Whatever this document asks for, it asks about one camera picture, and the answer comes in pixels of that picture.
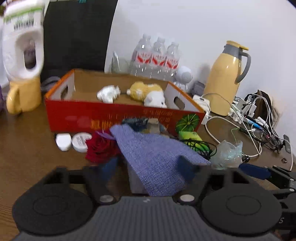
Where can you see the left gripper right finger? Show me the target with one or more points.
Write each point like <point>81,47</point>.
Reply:
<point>228,200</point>

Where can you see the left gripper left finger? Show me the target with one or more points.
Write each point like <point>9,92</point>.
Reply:
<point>64,199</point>

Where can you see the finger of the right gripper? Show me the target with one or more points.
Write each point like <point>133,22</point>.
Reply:
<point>255,171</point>

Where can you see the red fabric rose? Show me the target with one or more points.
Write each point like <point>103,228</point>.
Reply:
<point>101,147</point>

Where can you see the purple knitted cloth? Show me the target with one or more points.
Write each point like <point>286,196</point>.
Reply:
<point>157,165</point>

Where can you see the blue yellow patterned pouch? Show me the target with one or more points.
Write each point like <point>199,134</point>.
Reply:
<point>146,125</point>

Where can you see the white round lid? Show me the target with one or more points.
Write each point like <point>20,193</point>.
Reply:
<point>63,141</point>

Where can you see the white round jar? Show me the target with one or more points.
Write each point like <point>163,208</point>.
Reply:
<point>79,142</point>

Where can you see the white power strip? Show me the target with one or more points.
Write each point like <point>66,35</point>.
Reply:
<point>240,108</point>

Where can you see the red cardboard box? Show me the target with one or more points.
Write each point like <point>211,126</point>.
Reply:
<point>72,105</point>

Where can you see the yellow thermos jug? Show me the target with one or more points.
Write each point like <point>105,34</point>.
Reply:
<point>225,76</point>

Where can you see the yellow ceramic mug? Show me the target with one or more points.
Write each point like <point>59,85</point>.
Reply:
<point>24,95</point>

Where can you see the white robot speaker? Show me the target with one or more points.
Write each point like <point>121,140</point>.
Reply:
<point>182,78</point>

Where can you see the yellow white plush toy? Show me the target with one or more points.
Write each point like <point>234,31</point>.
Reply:
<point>152,95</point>

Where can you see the right water bottle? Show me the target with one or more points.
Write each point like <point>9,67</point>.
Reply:
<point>172,60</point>

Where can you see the water bottle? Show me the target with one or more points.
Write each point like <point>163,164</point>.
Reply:
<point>141,56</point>
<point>172,60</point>
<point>158,59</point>

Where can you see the glass cup with spoon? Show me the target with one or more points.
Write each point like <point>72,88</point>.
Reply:
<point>119,65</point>

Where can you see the middle water bottle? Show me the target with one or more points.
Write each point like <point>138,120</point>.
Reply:
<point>158,59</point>

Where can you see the left water bottle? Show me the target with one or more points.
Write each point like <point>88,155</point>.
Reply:
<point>141,56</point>

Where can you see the black paper bag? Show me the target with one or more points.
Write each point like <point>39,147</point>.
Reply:
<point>76,35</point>

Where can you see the white detergent jug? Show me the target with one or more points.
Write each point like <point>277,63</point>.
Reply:
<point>23,25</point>

